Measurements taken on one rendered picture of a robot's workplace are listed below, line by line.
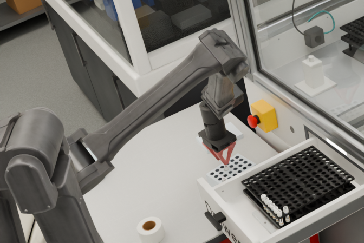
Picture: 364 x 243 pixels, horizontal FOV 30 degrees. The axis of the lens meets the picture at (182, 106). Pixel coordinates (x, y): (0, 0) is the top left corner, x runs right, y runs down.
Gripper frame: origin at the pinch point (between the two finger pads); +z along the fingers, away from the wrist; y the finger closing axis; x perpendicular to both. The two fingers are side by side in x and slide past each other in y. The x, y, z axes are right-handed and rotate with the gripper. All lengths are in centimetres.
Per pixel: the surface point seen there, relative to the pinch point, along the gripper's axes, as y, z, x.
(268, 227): -32.3, -2.1, 9.9
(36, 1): 348, 69, -66
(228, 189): -15.8, -4.4, 9.3
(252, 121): 1.2, -5.3, -13.3
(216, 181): -2.6, 3.4, 5.1
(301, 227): -40.5, -5.2, 6.4
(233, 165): -0.5, 3.5, -2.6
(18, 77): 282, 88, -17
